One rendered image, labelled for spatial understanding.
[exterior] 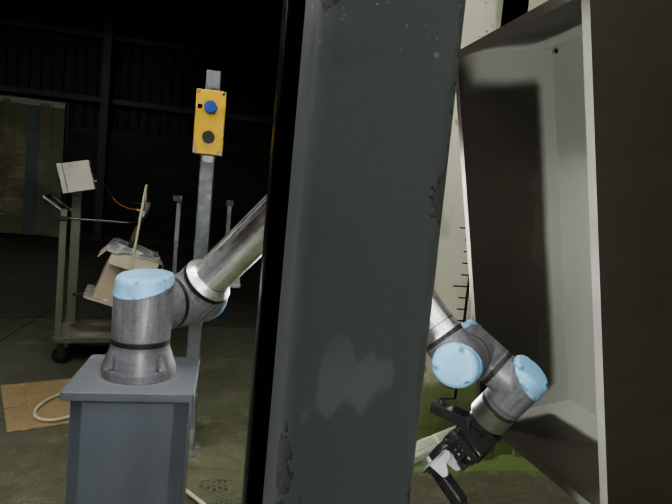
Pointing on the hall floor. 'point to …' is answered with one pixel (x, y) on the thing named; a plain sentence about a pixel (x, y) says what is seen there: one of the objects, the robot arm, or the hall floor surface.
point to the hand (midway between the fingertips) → (429, 462)
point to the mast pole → (361, 248)
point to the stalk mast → (201, 247)
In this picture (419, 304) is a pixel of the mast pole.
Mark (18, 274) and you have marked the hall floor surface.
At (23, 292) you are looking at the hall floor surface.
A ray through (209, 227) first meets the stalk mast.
